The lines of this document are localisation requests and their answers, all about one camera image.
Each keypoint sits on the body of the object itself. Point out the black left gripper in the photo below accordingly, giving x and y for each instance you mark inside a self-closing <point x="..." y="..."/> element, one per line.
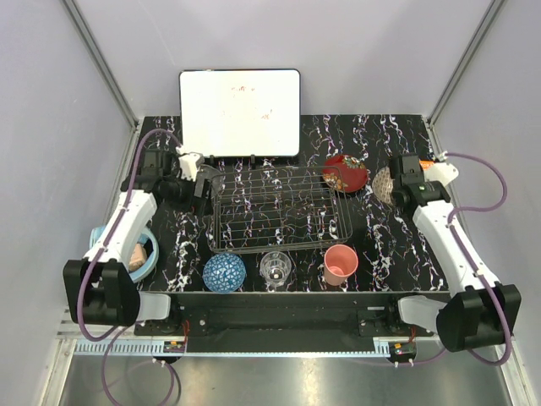
<point x="201" y="207"/>

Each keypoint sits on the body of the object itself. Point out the blue triangle pattern bowl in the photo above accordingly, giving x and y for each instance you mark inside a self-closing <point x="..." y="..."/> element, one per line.
<point x="224" y="273"/>

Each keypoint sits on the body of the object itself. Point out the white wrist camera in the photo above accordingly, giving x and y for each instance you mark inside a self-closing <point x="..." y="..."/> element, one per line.
<point x="443" y="171"/>
<point x="189" y="163"/>

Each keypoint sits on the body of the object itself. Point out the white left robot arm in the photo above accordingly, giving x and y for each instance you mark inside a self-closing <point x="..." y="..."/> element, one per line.
<point x="100" y="290"/>

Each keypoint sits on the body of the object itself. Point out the grey cable duct rail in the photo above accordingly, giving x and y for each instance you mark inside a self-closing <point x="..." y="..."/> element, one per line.
<point x="260" y="345"/>

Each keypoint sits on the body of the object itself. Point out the pink plastic cup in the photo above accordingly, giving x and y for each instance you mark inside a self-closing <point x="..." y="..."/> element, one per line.
<point x="340" y="262"/>

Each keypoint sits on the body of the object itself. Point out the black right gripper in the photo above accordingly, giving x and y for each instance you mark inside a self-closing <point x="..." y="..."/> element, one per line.
<point x="424" y="178"/>

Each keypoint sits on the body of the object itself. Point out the clear drinking glass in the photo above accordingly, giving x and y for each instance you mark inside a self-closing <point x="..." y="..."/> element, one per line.
<point x="275" y="268"/>

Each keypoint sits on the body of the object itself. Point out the light blue headphones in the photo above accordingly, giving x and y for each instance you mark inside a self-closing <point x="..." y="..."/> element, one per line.
<point x="149" y="241"/>

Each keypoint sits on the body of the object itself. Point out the metal wire dish rack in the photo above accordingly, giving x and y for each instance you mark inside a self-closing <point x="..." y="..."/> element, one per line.
<point x="278" y="208"/>

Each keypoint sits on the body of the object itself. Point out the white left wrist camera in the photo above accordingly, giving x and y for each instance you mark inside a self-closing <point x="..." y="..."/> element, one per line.
<point x="189" y="163"/>

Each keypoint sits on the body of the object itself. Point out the red floral bowl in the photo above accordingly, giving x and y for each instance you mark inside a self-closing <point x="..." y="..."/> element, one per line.
<point x="345" y="173"/>

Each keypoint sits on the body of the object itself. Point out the white dry-erase board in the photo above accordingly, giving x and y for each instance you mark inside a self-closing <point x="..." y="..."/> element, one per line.
<point x="241" y="112"/>

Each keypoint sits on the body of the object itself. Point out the orange treehouse book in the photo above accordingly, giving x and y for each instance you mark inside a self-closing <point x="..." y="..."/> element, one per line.
<point x="425" y="165"/>

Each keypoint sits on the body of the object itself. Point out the brown patterned bowl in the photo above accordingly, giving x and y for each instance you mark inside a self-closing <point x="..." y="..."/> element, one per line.
<point x="382" y="186"/>

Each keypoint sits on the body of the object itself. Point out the pink cube block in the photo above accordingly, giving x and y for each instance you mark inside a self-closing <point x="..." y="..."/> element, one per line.
<point x="138" y="258"/>

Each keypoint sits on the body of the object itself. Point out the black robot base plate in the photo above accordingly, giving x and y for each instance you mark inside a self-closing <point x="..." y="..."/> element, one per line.
<point x="338" y="314"/>

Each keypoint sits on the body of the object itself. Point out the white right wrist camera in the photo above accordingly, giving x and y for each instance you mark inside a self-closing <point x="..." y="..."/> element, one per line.
<point x="443" y="171"/>

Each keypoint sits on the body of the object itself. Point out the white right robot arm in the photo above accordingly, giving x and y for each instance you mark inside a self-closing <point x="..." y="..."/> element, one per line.
<point x="481" y="311"/>

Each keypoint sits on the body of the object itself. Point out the clear glass plate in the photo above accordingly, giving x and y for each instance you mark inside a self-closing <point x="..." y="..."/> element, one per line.
<point x="214" y="176"/>

